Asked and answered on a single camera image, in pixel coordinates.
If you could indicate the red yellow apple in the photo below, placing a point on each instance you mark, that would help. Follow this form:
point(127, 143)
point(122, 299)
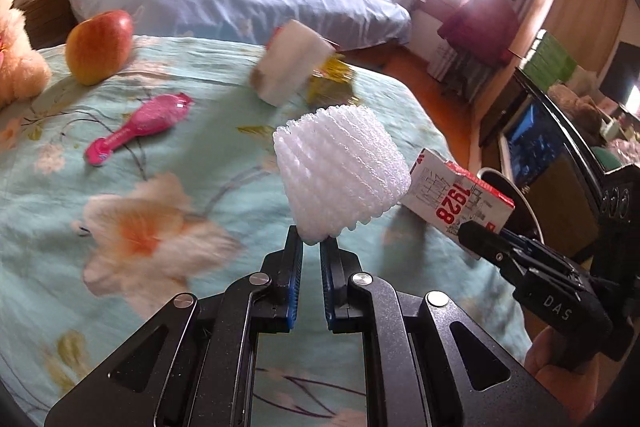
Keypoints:
point(97, 47)

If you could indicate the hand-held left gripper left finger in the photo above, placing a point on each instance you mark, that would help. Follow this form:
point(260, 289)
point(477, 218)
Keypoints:
point(295, 277)

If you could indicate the black desk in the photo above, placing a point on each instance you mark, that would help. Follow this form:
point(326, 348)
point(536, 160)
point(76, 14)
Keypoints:
point(565, 177)

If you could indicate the green cloth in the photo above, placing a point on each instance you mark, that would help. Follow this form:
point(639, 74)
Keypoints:
point(607, 159)

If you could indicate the cream teddy bear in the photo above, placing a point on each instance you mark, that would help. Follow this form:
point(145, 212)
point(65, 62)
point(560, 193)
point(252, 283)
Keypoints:
point(17, 52)

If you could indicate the pink hairbrush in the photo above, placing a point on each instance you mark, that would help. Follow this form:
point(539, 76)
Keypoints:
point(145, 122)

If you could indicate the red and white cigarette box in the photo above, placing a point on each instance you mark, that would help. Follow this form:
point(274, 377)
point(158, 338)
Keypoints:
point(450, 192)

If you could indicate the white and black bin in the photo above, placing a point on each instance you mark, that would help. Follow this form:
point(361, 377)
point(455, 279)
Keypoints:
point(524, 199)

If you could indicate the person's right hand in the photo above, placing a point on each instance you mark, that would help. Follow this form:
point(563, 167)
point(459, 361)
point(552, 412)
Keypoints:
point(550, 387)

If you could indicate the white foam fruit net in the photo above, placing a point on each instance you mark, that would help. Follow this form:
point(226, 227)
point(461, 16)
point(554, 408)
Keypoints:
point(340, 167)

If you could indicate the dark red coat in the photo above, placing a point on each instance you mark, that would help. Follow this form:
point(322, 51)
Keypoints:
point(480, 27)

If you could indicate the bed with blue sheet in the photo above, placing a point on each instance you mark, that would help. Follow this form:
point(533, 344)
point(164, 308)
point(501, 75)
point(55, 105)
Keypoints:
point(225, 2)

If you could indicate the stack of green boxes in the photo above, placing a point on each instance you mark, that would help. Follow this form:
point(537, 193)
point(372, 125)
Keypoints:
point(550, 57)

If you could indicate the black television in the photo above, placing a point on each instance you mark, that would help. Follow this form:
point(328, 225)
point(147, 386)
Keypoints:
point(622, 77)

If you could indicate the brown plush toy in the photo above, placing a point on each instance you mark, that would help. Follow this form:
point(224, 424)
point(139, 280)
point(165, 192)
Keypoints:
point(577, 112)

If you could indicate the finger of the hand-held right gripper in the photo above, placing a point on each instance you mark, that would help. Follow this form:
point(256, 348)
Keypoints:
point(482, 242)
point(545, 254)

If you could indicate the yellow snack wrapper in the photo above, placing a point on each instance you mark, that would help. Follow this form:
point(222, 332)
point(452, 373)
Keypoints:
point(335, 82)

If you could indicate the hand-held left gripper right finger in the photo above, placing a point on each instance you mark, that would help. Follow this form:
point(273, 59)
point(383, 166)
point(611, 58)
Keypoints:
point(327, 282)

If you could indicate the wooden nightstand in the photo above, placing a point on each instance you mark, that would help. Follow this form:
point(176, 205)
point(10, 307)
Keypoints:
point(47, 19)

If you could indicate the white sponge block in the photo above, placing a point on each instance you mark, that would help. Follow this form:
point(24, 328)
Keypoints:
point(290, 62)

